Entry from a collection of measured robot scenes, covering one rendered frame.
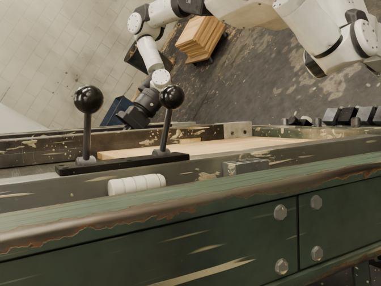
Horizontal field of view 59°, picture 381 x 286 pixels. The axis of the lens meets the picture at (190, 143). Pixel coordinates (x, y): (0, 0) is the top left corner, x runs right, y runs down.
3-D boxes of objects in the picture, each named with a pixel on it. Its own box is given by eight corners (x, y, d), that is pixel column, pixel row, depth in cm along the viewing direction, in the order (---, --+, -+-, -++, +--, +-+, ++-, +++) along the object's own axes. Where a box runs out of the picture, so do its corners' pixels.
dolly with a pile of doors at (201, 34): (233, 29, 422) (210, 8, 404) (214, 64, 414) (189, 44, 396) (208, 38, 476) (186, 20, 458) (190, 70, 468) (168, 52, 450)
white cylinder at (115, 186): (113, 204, 45) (167, 194, 49) (111, 181, 45) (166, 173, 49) (108, 199, 48) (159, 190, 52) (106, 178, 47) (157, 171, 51)
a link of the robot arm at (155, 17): (126, 5, 129) (166, -14, 114) (152, 15, 139) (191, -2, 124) (126, 35, 129) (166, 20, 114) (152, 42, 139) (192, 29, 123)
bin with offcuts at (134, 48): (179, 57, 537) (146, 31, 509) (164, 84, 529) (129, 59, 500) (166, 61, 583) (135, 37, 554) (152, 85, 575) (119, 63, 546)
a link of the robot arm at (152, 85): (160, 113, 126) (178, 91, 129) (157, 100, 116) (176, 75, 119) (136, 98, 128) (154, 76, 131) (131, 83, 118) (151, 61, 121)
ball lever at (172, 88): (175, 165, 55) (191, 90, 48) (153, 168, 53) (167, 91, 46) (166, 152, 58) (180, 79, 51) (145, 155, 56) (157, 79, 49)
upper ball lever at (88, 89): (101, 176, 49) (108, 92, 42) (74, 179, 47) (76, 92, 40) (95, 160, 52) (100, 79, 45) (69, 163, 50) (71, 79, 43)
